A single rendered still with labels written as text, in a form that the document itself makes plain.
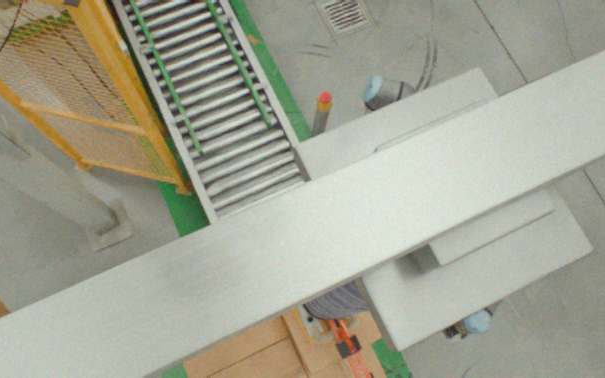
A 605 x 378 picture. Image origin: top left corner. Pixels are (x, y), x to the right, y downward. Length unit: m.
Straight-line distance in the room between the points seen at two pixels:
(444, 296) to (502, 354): 3.17
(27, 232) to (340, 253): 3.59
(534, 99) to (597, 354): 3.63
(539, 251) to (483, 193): 0.23
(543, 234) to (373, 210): 0.31
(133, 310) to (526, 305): 3.59
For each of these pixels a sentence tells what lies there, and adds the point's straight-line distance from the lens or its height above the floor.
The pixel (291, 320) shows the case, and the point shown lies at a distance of 2.57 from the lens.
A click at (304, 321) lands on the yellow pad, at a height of 1.08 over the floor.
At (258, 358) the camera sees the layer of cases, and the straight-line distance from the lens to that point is 2.97.
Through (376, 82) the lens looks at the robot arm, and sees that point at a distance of 2.16.
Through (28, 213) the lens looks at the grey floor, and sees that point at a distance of 4.01.
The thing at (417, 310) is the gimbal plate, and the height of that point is 2.87.
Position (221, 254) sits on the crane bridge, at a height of 3.05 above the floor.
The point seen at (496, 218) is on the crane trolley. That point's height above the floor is 2.96.
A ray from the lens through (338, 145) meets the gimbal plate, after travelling 0.69.
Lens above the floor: 3.51
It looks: 74 degrees down
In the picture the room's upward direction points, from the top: 9 degrees clockwise
